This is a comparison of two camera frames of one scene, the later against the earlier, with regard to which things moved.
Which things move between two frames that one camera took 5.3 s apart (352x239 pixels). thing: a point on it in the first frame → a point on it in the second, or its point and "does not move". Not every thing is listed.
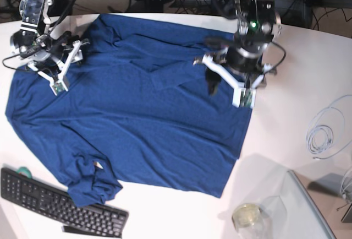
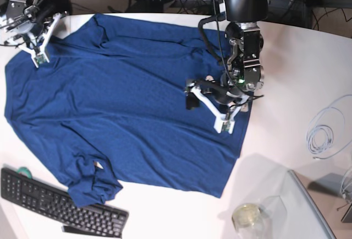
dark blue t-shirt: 138,112 does not move
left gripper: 52,53 → 30,31
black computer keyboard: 103,221 does not move
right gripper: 235,56 → 226,94
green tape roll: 25,170 does not move
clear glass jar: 246,216 does not move
